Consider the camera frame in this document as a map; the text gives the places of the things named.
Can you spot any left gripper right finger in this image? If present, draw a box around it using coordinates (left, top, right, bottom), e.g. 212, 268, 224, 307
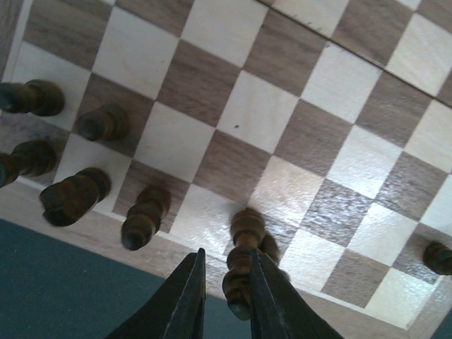
250, 249, 342, 339

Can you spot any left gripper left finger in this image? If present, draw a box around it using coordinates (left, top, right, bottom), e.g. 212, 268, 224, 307
107, 248, 206, 338

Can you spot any wooden chess board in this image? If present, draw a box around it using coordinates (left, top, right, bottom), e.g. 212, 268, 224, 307
1, 1, 451, 338

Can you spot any dark chess piece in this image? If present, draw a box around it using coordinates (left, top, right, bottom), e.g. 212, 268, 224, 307
222, 208, 280, 321
121, 185, 171, 251
75, 104, 129, 141
422, 242, 452, 275
1, 79, 65, 117
1, 140, 57, 187
40, 167, 112, 227

